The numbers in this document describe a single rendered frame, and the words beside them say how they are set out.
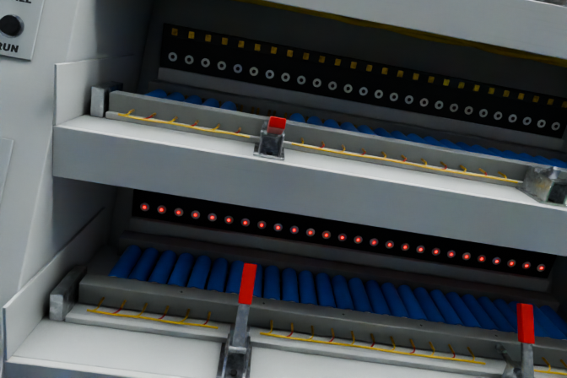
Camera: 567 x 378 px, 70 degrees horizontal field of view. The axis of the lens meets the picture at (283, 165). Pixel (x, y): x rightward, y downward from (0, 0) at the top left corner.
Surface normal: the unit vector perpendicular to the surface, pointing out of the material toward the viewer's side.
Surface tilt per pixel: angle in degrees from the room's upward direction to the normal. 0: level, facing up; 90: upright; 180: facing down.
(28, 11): 90
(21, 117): 90
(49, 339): 22
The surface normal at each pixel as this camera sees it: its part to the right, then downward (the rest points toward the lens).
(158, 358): 0.18, -0.94
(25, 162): 0.09, -0.07
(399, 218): 0.02, 0.30
